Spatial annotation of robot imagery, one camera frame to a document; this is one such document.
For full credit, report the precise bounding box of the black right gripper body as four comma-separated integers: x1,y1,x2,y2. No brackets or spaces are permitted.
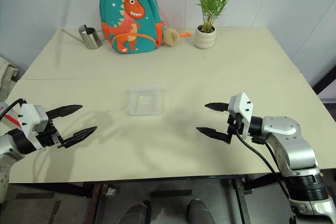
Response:
226,112,244,145

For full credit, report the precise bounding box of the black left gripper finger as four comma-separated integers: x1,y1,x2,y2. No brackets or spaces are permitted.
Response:
60,126,98,149
46,104,84,121

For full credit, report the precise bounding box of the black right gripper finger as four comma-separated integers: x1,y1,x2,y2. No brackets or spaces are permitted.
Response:
204,101,229,113
196,126,232,145

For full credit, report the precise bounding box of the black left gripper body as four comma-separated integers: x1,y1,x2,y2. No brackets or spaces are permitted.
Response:
35,121,66,152

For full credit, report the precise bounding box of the clear square plastic container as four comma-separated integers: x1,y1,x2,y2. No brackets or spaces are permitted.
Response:
127,86,167,117

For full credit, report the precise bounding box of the grey folded cloth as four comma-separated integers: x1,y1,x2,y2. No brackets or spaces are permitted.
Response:
0,55,19,102

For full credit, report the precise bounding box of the white ribbed plant pot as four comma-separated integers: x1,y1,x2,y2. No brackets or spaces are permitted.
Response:
194,25,218,50

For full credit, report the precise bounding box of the steel watering can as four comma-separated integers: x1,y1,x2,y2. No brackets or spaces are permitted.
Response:
61,24,106,50

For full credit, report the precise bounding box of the beige plush pendant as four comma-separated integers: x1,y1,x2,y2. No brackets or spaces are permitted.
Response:
160,18,181,46

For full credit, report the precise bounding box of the black slanted metal stand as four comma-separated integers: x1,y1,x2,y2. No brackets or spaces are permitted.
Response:
311,60,336,128

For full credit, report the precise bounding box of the teal dinosaur backpack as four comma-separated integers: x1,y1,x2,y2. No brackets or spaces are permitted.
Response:
99,0,164,55

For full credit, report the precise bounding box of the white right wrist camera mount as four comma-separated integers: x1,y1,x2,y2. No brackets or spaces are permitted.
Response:
227,92,255,140

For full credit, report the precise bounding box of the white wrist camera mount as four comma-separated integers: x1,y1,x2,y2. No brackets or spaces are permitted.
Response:
227,92,255,140
18,103,50,137

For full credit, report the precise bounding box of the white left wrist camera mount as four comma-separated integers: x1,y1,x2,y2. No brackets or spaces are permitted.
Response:
18,103,50,137

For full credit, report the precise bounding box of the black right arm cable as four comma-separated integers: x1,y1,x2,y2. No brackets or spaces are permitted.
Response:
234,126,291,201

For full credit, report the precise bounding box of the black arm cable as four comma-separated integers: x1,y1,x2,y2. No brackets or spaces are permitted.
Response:
0,98,27,120
234,126,291,201

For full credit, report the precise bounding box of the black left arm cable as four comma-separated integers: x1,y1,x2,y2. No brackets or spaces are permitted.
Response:
0,98,27,120

